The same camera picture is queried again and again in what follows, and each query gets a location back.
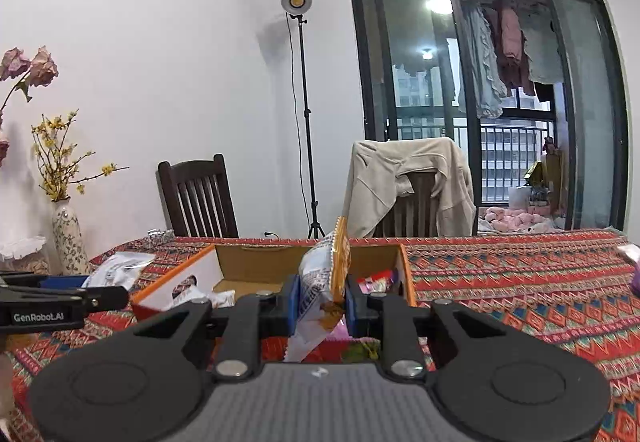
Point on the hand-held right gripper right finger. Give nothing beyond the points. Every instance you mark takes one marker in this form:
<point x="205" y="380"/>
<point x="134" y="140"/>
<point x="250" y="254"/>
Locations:
<point x="352" y="306"/>

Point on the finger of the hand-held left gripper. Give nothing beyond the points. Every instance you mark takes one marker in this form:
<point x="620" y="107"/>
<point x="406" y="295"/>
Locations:
<point x="100" y="298"/>
<point x="62" y="282"/>

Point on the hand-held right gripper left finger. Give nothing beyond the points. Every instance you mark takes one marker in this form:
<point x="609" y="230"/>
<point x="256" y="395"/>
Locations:
<point x="292" y="304"/>

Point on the white printed snack sachet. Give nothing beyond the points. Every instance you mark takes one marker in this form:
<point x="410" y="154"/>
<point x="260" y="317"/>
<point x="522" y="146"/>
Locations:
<point x="117" y="272"/>
<point x="220" y="299"/>

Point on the clear cracker snack packet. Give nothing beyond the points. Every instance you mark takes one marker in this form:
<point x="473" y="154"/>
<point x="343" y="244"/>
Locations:
<point x="320" y="267"/>

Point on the red cardboard box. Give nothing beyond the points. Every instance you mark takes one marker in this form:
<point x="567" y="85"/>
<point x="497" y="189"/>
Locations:
<point x="260" y="267"/>

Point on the person's left forearm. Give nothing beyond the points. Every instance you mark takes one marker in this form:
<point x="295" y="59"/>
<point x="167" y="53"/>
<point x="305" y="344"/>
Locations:
<point x="6" y="387"/>

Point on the pink snack packet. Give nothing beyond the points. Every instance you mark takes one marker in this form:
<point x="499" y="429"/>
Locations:
<point x="339" y="332"/>

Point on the red and silver snack packet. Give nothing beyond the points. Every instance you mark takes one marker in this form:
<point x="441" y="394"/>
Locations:
<point x="377" y="283"/>

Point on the floral ceramic vase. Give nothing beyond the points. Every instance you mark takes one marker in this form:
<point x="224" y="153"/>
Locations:
<point x="71" y="242"/>

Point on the clear plastic storage container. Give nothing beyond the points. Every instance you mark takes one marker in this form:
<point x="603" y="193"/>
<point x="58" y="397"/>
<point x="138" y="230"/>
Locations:
<point x="22" y="252"/>

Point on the brown wooden chair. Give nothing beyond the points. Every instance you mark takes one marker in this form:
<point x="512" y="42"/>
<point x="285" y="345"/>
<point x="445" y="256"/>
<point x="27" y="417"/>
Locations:
<point x="415" y="212"/>

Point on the yellow flower branches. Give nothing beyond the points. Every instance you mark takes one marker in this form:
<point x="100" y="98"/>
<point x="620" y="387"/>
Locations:
<point x="60" y="156"/>

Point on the beige jacket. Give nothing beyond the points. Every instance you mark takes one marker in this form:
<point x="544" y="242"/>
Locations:
<point x="375" y="182"/>

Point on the dark wooden chair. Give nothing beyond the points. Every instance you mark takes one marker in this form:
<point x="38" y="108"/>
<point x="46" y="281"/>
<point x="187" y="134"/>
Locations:
<point x="197" y="202"/>

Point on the red patterned tablecloth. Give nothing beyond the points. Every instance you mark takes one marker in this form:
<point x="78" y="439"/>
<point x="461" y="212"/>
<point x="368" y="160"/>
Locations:
<point x="525" y="297"/>

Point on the studio light on stand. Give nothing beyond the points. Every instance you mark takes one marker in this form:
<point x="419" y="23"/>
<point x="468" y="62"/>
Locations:
<point x="306" y="121"/>

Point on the pink plush pile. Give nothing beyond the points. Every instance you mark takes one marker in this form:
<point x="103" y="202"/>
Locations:
<point x="515" y="218"/>

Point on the white bucket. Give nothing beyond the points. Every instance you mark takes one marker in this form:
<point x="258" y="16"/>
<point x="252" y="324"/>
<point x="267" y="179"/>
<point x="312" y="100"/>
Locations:
<point x="519" y="198"/>

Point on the black framed sliding glass door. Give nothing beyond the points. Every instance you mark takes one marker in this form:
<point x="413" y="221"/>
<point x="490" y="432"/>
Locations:
<point x="367" y="96"/>

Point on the pink artificial flowers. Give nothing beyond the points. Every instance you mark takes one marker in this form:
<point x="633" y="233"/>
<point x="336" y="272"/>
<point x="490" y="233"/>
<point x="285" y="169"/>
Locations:
<point x="40" y="69"/>

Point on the green and yellow box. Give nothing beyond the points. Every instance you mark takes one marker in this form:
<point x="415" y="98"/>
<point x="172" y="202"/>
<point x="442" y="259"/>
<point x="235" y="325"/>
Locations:
<point x="532" y="174"/>

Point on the upright brown cardboard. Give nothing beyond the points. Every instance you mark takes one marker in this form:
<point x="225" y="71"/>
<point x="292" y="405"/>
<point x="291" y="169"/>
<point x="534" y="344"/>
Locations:
<point x="552" y="182"/>

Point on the small figurine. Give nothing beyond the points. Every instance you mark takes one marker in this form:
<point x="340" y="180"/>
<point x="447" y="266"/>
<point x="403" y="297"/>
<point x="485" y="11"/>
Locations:
<point x="548" y="145"/>

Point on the hanging pale blue garment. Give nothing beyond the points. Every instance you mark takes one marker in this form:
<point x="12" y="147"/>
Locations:
<point x="482" y="71"/>

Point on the purple tissue pack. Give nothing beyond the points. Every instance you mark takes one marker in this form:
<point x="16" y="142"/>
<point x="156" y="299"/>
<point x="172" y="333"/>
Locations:
<point x="634" y="279"/>

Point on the hanging dark garment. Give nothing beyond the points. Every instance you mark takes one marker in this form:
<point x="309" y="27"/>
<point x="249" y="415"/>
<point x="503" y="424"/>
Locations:
<point x="543" y="91"/>

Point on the hanging pink garment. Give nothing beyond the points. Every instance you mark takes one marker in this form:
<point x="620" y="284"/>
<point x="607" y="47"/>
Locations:
<point x="510" y="46"/>

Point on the hanging white garment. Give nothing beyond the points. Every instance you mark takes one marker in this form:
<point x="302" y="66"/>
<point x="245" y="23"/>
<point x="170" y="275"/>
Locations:
<point x="542" y="51"/>

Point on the wall outlet with plug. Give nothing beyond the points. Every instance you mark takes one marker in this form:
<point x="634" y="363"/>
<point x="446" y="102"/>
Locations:
<point x="271" y="234"/>

